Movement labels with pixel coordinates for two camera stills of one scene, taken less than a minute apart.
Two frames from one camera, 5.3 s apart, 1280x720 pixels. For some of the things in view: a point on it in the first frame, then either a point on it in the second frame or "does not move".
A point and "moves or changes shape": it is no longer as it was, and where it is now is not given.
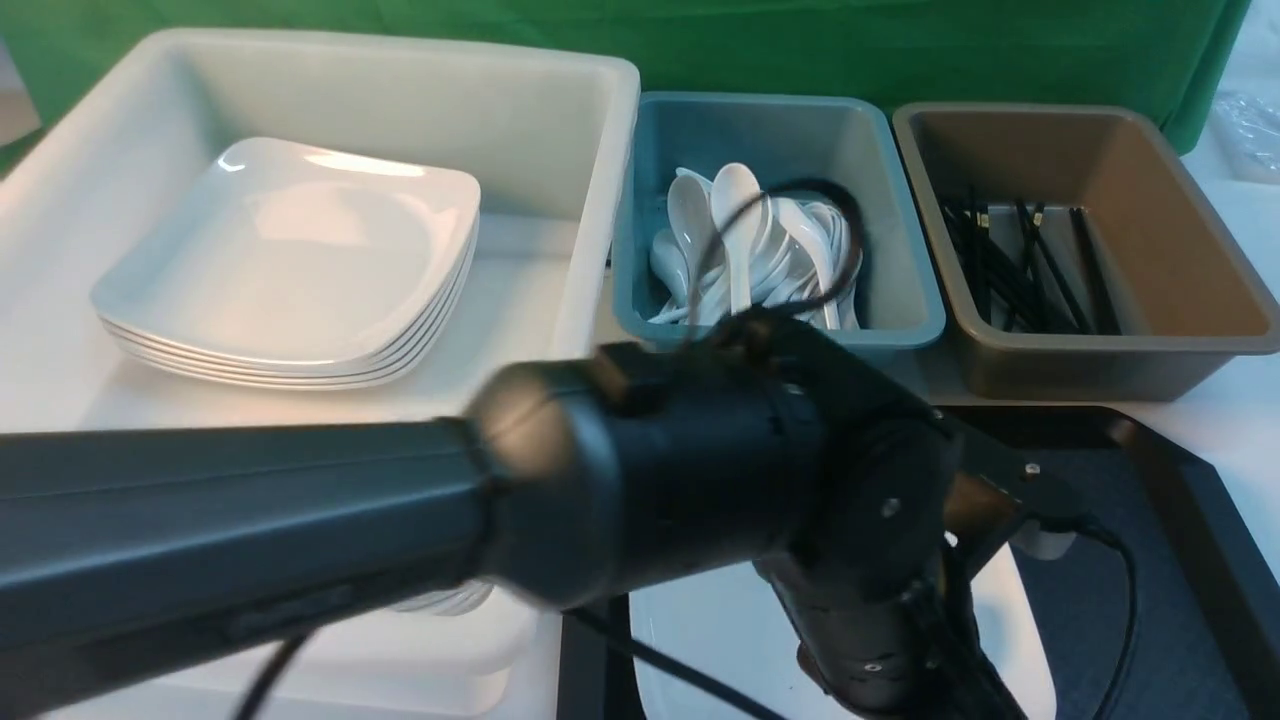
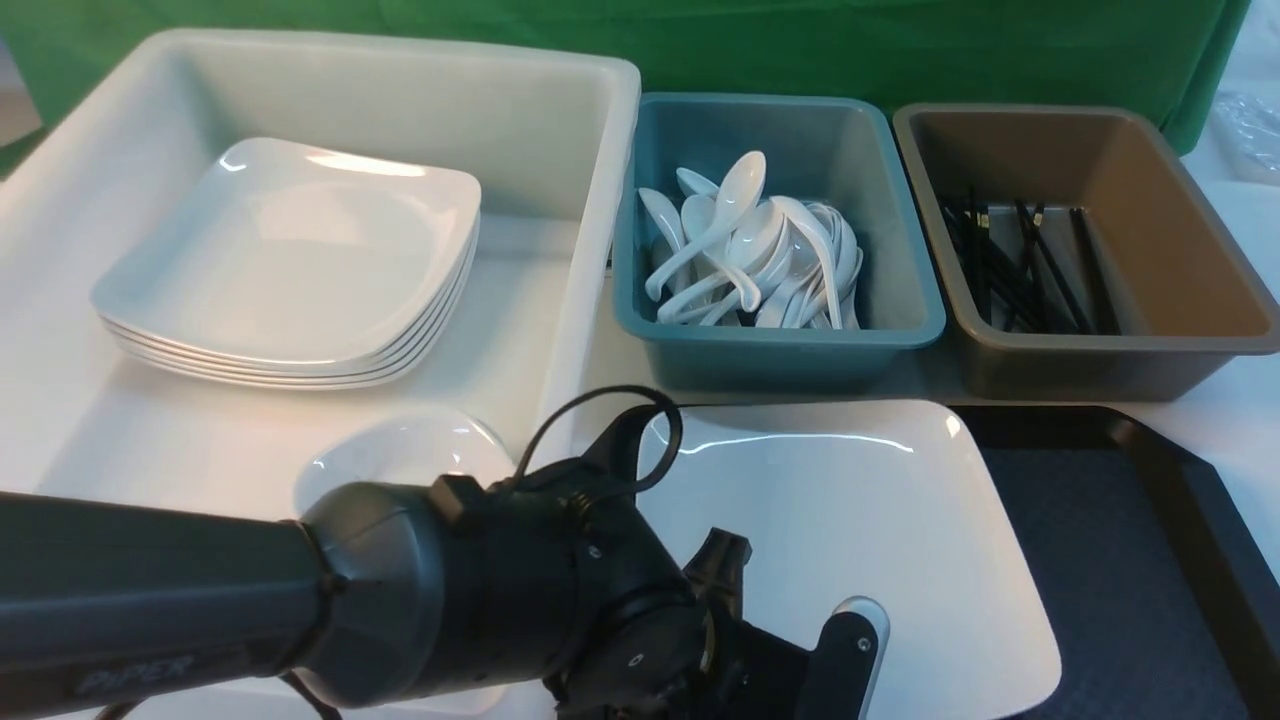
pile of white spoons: x=730 y=248 does not move
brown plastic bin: x=1187 y=299 does not move
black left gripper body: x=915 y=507 to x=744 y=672
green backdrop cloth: x=1174 y=58 does not move
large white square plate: x=729 y=625 moves or changes shape
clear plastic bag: x=1246 y=130 does not move
